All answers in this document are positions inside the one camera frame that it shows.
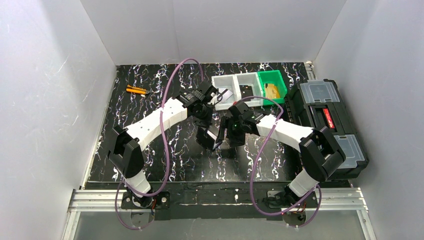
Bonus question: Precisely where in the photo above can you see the black leather card holder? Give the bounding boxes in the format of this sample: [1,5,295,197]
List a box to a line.
[195,126,224,152]

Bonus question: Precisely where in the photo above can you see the white bin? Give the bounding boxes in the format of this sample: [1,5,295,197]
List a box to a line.
[235,72,264,107]
[211,74,242,111]

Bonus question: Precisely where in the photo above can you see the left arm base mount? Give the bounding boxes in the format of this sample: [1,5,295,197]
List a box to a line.
[118,191,170,229]

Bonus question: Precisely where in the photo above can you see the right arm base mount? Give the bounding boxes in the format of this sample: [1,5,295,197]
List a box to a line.
[262,190,321,228]

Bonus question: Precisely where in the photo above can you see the green bin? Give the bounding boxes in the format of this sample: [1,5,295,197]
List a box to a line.
[257,70,288,106]

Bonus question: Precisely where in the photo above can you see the aluminium frame rail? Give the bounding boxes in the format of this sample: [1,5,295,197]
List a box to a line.
[62,183,377,240]

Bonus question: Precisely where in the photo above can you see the white card magnetic stripe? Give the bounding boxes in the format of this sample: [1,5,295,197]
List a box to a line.
[217,88,233,103]

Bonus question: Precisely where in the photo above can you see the tan cards in green bin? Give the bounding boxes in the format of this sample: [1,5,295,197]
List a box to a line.
[264,83,281,99]

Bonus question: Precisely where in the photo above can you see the black toolbox clear lids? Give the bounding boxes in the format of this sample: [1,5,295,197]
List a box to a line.
[284,78,370,182]

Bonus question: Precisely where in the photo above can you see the purple cable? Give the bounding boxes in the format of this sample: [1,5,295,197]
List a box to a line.
[113,58,204,231]
[231,96,323,229]

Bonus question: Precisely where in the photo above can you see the left white bin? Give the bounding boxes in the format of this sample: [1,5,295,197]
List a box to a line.
[211,74,242,111]

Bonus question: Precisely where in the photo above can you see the middle white bin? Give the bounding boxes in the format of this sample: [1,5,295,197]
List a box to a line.
[235,72,264,107]

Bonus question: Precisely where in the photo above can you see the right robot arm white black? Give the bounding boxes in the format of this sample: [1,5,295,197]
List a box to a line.
[216,100,347,201]

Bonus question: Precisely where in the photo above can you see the black card in bin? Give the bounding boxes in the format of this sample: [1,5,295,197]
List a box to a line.
[239,85,254,98]

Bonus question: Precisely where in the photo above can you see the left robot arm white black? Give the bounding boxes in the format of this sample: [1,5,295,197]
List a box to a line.
[107,82,222,198]

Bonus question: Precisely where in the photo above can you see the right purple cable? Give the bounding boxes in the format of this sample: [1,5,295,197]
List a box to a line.
[231,96,323,229]

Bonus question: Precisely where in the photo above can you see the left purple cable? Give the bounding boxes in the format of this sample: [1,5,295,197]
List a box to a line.
[113,58,204,231]

